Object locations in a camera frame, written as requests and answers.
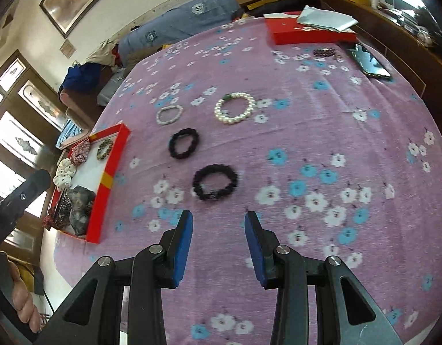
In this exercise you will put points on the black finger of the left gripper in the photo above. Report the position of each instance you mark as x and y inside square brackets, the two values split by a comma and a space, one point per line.
[14, 205]

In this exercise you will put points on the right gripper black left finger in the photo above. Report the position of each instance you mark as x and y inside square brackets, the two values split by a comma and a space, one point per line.
[91, 313]

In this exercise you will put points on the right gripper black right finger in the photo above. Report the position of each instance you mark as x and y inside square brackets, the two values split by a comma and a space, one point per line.
[346, 312]

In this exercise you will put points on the person's left hand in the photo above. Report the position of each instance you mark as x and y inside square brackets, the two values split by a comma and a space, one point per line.
[23, 300]

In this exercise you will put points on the red polka dot scrunchie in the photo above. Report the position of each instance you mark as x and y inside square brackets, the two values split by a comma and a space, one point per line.
[58, 217]

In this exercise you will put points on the white cherry scrunchie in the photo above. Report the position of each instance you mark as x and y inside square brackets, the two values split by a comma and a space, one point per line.
[64, 174]

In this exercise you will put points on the red tray box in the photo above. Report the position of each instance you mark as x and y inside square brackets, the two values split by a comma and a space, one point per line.
[97, 174]

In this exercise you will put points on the grey organza scrunchie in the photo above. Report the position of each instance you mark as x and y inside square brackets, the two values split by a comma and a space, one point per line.
[82, 201]

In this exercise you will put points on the wooden glass door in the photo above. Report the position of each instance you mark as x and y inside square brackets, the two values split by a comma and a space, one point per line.
[31, 120]

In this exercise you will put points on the red plaid scrunchie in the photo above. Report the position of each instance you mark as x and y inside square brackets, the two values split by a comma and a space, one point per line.
[79, 153]

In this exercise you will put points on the blue striped cushion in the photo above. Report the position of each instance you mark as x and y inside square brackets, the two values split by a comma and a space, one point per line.
[69, 130]

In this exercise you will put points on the brown sofa armchair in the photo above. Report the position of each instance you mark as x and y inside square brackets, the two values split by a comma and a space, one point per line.
[83, 107]

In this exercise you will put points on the blue jacket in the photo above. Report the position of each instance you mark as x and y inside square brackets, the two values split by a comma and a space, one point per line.
[82, 78]

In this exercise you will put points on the grey patterned bedsheet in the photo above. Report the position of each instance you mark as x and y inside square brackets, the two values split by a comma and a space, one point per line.
[110, 80]

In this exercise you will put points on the purple floral bedsheet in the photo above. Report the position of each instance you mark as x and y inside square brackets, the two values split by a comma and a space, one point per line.
[333, 162]

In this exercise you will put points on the black smartphone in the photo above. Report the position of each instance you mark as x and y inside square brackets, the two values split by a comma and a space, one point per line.
[367, 62]

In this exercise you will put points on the wooden desk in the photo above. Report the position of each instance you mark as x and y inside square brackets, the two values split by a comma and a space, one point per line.
[419, 65]

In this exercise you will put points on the red box lid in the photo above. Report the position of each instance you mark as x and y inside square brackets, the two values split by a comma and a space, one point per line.
[285, 30]

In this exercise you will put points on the blue grey quilt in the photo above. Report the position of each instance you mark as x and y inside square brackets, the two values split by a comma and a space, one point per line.
[177, 25]

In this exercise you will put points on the white paper sheet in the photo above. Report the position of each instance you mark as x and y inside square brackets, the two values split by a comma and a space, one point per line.
[326, 19]

